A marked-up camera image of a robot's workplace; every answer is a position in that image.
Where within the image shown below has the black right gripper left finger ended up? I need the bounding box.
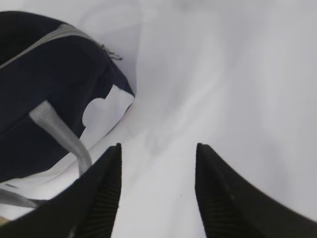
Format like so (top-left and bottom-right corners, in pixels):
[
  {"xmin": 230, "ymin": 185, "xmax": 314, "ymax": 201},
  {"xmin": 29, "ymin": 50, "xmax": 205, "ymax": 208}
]
[{"xmin": 0, "ymin": 143, "xmax": 122, "ymax": 238}]

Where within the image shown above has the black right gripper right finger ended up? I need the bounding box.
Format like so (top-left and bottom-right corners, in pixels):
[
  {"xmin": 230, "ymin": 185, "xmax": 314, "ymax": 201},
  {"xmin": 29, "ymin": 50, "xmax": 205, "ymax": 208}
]
[{"xmin": 195, "ymin": 143, "xmax": 317, "ymax": 238}]

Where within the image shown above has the navy blue lunch bag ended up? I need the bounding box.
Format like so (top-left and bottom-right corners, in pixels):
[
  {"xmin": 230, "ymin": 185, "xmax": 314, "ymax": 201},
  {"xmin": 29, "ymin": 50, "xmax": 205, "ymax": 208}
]
[{"xmin": 0, "ymin": 11, "xmax": 135, "ymax": 220}]

